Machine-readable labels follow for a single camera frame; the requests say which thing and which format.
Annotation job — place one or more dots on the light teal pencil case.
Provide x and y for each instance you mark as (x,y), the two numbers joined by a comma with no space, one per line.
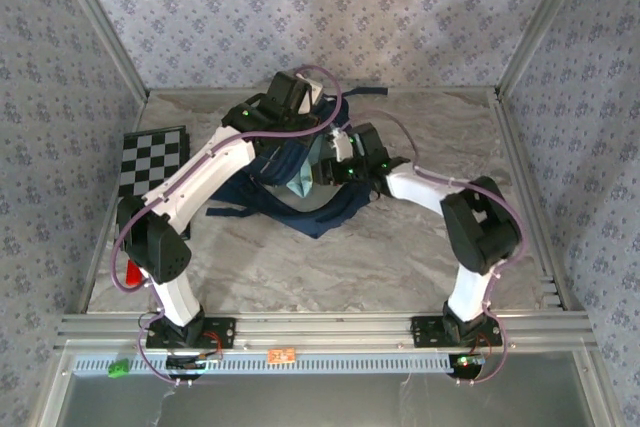
(302,179)

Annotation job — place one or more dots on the navy blue backpack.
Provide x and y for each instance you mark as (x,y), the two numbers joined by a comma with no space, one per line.
(320,227)

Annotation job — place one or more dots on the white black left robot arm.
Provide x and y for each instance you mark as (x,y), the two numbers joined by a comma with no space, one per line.
(200,172)

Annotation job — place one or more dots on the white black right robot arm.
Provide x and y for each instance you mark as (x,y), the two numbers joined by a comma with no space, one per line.
(415,189)

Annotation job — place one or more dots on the black grey folding chessboard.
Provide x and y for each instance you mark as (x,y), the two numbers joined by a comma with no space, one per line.
(150,157)

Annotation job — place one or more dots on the orange label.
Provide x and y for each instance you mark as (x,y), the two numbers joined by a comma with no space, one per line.
(280,356)

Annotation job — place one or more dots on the red block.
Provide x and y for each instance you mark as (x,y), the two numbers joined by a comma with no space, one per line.
(132,277)

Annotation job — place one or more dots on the small right circuit board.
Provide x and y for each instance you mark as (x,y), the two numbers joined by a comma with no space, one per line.
(467,361)

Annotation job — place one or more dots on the small circuit board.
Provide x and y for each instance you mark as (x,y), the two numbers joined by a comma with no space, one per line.
(467,361)
(187,362)

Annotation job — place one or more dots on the grey metal sheet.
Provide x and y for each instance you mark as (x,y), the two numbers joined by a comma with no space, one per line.
(320,402)

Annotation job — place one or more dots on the small left circuit board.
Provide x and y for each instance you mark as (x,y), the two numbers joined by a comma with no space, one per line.
(187,362)

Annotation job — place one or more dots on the green plug connector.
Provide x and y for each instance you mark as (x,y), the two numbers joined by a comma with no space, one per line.
(117,369)

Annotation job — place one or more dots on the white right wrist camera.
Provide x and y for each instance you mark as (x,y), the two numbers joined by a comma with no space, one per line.
(342,147)

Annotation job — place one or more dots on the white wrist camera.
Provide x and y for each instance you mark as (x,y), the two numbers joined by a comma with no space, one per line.
(342,147)
(314,94)

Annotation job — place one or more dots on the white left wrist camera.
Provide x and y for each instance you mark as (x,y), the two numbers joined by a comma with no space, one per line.
(314,94)

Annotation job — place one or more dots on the aluminium mounting rail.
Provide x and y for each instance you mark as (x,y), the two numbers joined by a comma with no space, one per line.
(320,329)

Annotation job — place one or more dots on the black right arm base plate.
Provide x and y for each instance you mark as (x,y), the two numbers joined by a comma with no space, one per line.
(425,332)

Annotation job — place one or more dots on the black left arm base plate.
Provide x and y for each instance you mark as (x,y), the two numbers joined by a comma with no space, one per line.
(222,332)

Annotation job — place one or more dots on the aluminium frame post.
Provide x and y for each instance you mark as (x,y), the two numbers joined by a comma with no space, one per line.
(542,22)
(101,22)

